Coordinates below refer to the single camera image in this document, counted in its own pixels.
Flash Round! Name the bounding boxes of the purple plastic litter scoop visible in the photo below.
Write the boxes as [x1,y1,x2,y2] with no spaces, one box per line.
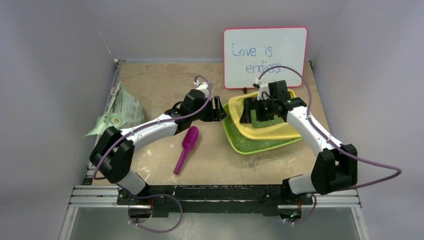
[173,126,200,175]

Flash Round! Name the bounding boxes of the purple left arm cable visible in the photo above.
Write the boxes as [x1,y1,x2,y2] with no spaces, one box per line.
[92,75,213,181]

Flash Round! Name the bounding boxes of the pink framed whiteboard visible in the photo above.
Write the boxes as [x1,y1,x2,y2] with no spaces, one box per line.
[223,26,309,89]

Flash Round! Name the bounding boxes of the green cat litter granules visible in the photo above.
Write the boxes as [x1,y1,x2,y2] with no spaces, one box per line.
[226,114,286,152]

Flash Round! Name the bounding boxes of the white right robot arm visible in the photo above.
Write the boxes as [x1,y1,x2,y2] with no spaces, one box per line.
[240,79,358,204]

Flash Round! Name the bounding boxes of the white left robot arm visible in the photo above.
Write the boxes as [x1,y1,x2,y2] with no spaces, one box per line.
[89,89,227,205]

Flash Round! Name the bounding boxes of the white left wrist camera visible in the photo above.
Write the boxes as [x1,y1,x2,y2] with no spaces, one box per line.
[194,80,211,98]

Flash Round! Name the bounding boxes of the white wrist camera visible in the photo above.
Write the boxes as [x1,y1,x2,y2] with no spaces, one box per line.
[253,80,271,101]
[194,80,211,98]

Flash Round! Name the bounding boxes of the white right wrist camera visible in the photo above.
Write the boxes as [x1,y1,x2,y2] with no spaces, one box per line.
[253,80,271,101]

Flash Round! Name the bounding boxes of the green cat litter bag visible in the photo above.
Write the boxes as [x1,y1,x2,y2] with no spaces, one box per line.
[85,82,145,137]

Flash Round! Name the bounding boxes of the yellow sifting litter tray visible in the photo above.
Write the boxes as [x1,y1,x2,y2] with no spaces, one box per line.
[227,92,301,140]

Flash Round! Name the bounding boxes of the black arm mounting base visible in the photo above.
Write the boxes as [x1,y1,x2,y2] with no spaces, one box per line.
[117,184,313,218]

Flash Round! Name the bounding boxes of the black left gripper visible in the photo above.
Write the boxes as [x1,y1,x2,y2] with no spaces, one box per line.
[190,96,227,122]

